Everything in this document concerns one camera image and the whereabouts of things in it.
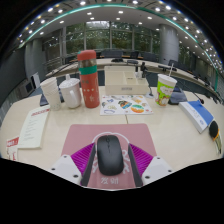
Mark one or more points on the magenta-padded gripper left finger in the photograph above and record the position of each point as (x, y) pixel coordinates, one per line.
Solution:
(65, 166)

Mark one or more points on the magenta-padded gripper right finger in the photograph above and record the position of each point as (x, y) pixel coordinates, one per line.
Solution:
(158, 166)

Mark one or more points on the black computer mouse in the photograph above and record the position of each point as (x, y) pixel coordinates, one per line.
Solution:
(110, 156)

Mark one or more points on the pink mouse pad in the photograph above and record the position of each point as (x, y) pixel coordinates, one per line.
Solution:
(83, 133)

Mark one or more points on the white paper booklet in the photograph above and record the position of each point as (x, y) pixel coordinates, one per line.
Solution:
(33, 128)

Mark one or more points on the blue and white book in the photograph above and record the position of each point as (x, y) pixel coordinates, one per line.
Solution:
(198, 115)

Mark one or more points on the colourful sticker sheet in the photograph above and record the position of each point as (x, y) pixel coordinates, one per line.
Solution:
(125, 105)

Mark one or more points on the white lidded mug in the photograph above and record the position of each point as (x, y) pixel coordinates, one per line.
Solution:
(70, 95)

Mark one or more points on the black bag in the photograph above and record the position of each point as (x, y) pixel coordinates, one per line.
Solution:
(178, 96)

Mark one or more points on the stack of white paper cups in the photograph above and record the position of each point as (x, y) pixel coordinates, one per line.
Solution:
(51, 95)

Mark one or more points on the green printed paper cup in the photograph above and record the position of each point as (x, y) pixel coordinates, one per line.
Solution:
(164, 91)

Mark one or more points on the red bottle with green band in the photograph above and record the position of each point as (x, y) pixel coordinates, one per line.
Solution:
(89, 86)

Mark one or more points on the beige cardboard box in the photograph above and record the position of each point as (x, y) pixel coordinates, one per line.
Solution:
(125, 85)

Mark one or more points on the black desk microphone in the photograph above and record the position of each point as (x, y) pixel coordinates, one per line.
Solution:
(143, 68)

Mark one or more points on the dark office chairs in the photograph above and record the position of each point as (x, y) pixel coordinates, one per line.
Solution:
(113, 53)

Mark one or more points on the ceiling lights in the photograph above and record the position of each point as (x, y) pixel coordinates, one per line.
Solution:
(120, 12)

